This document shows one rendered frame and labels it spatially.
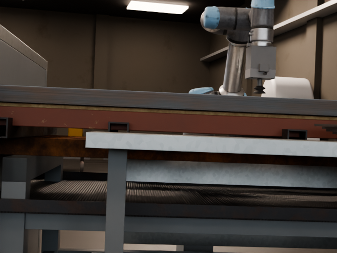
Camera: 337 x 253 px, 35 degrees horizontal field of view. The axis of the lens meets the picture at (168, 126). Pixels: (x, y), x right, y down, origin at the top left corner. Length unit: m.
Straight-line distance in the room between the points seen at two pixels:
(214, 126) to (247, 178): 0.85
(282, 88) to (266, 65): 5.80
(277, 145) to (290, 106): 0.35
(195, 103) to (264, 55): 0.46
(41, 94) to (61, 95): 0.05
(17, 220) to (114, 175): 0.36
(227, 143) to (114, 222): 0.30
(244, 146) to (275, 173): 1.17
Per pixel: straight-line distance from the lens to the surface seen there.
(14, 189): 1.40
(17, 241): 1.42
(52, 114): 1.37
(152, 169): 2.15
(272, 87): 7.55
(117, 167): 1.15
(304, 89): 7.67
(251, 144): 1.06
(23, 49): 1.99
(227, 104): 1.38
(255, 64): 1.75
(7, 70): 1.76
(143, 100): 1.36
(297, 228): 1.46
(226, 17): 1.86
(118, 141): 1.04
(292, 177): 2.25
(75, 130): 1.93
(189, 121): 1.36
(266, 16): 1.78
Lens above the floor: 0.76
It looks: level
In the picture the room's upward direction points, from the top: 2 degrees clockwise
